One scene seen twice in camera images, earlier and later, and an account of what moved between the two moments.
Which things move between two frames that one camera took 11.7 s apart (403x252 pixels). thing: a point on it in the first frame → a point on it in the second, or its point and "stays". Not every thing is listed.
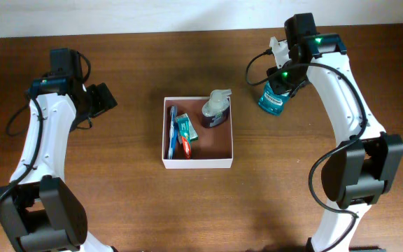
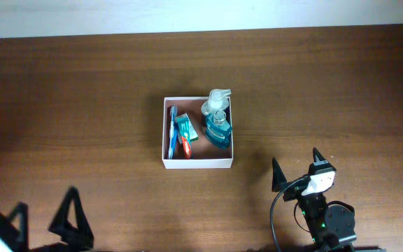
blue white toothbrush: x=171 y=131 stays
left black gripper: x=104 y=99 → x=82 y=234
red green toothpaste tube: x=184 y=127 stays
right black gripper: x=280 y=86 → x=279 y=180
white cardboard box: x=214 y=148 stays
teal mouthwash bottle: x=271 y=101 → x=217 y=131
